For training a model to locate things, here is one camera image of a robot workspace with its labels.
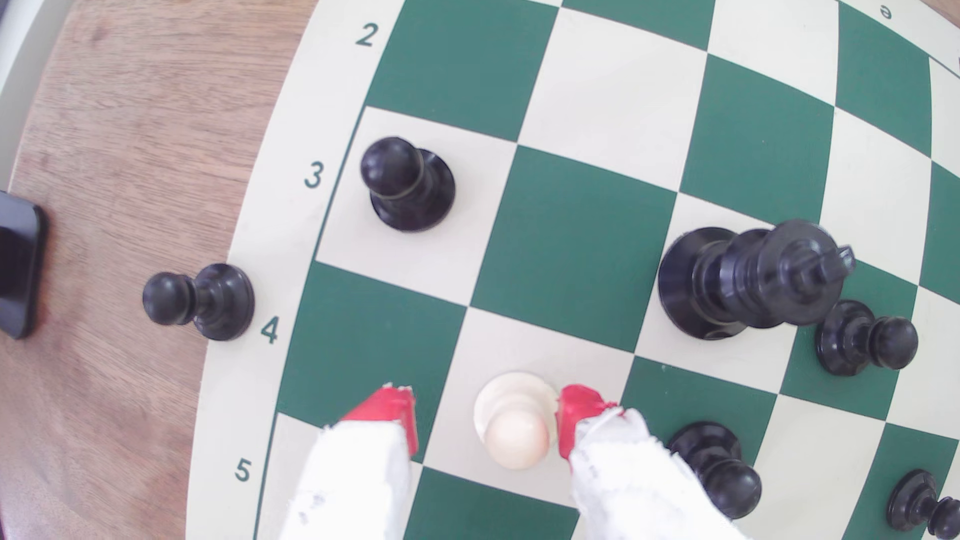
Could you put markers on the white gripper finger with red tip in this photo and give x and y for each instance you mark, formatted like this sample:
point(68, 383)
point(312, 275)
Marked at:
point(630, 487)
point(352, 480)

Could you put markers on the white pawn chess piece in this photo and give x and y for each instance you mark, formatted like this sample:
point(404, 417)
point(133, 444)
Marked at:
point(516, 435)

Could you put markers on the black pawn chess piece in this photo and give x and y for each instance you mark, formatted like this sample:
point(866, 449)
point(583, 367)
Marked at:
point(919, 502)
point(862, 341)
point(214, 300)
point(716, 469)
point(409, 187)

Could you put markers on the black king chess piece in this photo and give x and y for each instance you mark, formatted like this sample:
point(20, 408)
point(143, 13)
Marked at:
point(750, 281)

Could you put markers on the green and cream chess mat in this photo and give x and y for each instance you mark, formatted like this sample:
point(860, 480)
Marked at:
point(574, 247)

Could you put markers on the black phone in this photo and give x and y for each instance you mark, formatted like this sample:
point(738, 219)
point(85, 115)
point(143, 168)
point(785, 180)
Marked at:
point(16, 262)

